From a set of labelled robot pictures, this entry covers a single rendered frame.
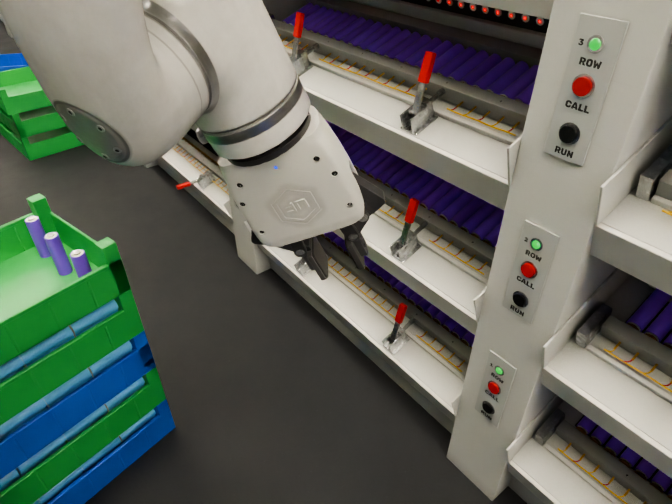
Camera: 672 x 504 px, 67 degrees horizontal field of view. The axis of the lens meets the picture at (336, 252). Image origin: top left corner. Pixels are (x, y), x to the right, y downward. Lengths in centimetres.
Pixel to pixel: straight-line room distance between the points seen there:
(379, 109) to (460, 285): 26
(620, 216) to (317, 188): 29
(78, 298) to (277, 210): 36
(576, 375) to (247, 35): 50
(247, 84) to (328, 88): 44
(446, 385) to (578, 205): 42
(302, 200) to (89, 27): 22
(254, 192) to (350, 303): 58
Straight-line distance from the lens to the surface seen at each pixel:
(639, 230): 53
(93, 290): 72
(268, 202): 42
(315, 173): 40
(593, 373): 66
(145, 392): 87
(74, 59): 28
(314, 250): 49
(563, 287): 58
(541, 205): 55
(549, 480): 80
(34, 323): 70
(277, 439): 93
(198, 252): 134
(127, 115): 29
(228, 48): 34
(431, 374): 86
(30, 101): 196
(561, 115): 51
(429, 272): 73
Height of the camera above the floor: 78
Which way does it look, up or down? 37 degrees down
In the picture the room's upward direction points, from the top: straight up
